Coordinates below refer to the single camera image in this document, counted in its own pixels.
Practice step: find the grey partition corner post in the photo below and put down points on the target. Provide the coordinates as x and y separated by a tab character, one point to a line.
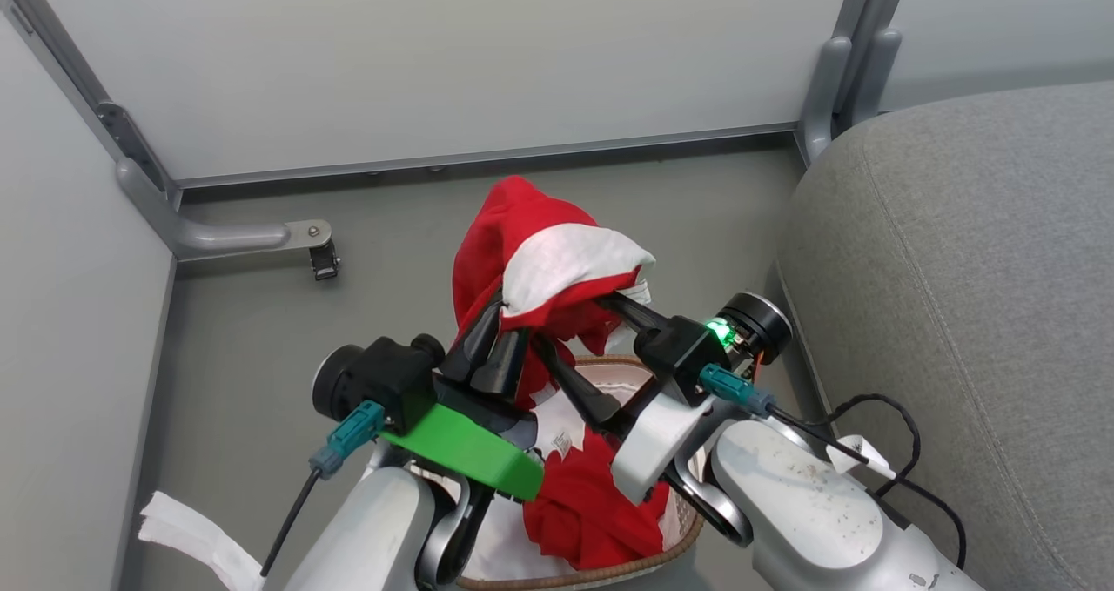
83	86

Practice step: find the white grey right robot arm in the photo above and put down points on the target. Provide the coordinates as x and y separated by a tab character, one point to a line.
809	513

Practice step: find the small black caster clip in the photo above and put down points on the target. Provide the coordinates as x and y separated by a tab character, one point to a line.
324	262

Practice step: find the white fabric strip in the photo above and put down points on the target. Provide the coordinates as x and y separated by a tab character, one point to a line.
196	530

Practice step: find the grey partition foot bracket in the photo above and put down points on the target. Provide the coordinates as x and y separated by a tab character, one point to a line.
218	238

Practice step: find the white woven laundry basket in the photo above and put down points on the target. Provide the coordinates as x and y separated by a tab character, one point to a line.
677	514

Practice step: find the grey fabric sofa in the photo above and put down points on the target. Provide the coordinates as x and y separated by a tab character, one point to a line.
957	269

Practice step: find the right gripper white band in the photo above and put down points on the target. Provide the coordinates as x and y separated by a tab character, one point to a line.
674	356

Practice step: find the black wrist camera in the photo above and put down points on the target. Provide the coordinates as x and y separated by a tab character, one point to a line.
383	378
759	323

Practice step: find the red and white garment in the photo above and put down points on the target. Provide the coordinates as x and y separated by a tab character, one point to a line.
522	225

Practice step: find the grey aluminium partition rail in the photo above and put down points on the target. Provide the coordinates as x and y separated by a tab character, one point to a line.
487	157

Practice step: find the grey double partition post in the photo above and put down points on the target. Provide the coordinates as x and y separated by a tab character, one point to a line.
827	86

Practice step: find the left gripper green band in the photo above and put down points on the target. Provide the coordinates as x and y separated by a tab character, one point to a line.
470	452

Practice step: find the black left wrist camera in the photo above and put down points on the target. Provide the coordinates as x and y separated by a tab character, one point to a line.
383	378

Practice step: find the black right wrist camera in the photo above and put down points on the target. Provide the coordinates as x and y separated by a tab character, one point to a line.
759	323

